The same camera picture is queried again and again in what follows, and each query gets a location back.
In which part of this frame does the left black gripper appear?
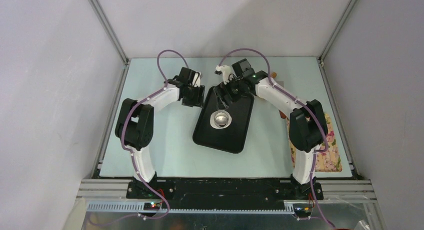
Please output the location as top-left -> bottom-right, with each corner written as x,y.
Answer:
182,84 -> 205,109

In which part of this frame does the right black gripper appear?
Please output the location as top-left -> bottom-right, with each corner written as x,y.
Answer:
213,75 -> 245,111

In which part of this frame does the white dough ball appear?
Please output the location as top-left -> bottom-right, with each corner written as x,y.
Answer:
209,110 -> 232,129

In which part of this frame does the black baking tray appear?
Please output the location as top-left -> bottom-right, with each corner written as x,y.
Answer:
192,86 -> 254,154

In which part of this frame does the small round metal cup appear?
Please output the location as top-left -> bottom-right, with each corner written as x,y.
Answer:
212,111 -> 231,128

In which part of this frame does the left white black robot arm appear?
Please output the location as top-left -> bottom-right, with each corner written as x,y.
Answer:
115,67 -> 205,198

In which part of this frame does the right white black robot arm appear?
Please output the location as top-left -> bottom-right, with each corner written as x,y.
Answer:
213,59 -> 328,199

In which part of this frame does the floral cloth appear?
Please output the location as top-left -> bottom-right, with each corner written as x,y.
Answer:
286,112 -> 343,174

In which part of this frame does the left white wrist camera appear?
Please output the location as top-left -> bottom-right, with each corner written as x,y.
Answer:
192,72 -> 202,87

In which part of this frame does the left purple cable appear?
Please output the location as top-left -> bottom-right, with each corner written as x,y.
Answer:
119,49 -> 190,221

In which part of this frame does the metal spatula with red handle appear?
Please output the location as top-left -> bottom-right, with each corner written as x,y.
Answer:
279,111 -> 287,119

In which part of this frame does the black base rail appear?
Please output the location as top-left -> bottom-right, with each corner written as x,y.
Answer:
126,177 -> 324,211

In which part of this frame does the aluminium frame with cable duct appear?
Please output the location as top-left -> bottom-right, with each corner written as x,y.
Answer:
77,178 -> 386,230

